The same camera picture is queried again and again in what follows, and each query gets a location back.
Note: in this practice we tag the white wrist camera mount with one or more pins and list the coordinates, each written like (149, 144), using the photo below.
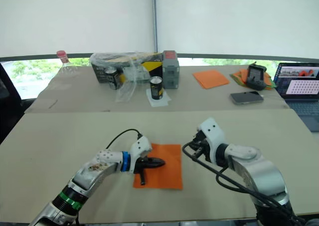
(140, 146)
(211, 133)

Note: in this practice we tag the black and yellow cardboard box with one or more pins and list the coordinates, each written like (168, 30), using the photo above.
(152, 65)

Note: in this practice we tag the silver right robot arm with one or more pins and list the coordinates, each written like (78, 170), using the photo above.
(261, 173)

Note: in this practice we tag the black handheld device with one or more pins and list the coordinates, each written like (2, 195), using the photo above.
(255, 77)

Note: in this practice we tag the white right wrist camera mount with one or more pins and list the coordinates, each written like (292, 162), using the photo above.
(211, 133)

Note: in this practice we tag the grey smartphone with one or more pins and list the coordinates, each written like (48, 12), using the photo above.
(246, 97)

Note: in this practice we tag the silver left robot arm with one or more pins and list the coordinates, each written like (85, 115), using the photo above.
(94, 171)

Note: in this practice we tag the black chair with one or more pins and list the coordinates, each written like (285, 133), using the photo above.
(8, 103)

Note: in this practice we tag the orange and green cloth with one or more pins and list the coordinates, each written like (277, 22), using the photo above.
(239, 77)

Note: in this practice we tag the large orange paper sheet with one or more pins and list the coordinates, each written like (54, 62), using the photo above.
(169, 171)

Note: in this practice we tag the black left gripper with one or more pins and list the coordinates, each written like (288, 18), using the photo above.
(140, 164)

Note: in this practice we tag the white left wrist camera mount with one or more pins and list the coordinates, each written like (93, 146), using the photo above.
(140, 146)

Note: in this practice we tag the clear plastic wrap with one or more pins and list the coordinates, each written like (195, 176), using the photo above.
(129, 86)

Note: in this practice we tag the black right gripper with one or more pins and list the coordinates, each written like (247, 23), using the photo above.
(200, 142)

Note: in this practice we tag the white roller blind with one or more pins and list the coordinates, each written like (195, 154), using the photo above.
(74, 19)
(236, 19)

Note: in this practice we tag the black drink can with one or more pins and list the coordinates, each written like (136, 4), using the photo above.
(156, 88)
(113, 77)

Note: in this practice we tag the metal window pole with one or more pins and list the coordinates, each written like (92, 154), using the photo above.
(154, 19)

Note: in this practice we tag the grey box with red label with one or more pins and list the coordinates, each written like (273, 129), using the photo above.
(170, 71)

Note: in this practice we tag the white paper napkin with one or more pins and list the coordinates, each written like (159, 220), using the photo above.
(159, 102)

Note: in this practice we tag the small orange paper sheet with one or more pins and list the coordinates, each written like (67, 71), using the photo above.
(210, 78)

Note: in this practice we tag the clear bottle with red cap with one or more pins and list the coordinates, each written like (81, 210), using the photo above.
(66, 66)

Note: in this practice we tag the open laptop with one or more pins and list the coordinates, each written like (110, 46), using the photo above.
(296, 86)

